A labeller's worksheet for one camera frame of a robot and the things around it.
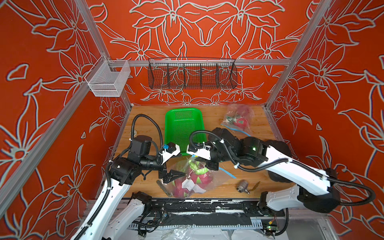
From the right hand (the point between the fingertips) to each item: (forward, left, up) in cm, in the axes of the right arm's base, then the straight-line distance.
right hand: (196, 153), depth 62 cm
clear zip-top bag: (-5, -11, -14) cm, 19 cm away
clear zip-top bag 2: (+46, -33, -20) cm, 60 cm away
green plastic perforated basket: (+38, +11, -27) cm, 48 cm away
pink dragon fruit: (-7, -2, -5) cm, 9 cm away
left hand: (-3, +6, -3) cm, 7 cm away
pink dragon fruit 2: (-11, +8, -15) cm, 20 cm away
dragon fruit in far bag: (+35, -29, -20) cm, 49 cm away
